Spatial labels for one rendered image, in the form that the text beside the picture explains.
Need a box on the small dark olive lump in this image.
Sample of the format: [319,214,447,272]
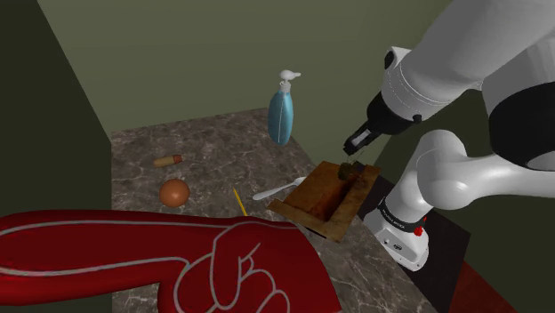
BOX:
[337,162,361,181]

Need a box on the red foam finger hand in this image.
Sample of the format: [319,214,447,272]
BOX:
[0,209,344,313]

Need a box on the brown egg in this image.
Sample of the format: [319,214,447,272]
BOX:
[158,178,191,209]

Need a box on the brown wooden tray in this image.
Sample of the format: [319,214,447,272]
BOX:
[266,159,382,244]

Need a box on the blue soap dispenser bottle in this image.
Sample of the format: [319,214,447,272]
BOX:
[267,69,302,147]

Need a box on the yellow pencil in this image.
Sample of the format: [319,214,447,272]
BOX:
[232,186,249,217]

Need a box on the white plastic spoon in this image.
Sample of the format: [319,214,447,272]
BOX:
[252,175,308,202]

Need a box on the dark robot stand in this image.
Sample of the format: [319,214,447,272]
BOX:
[356,173,472,313]

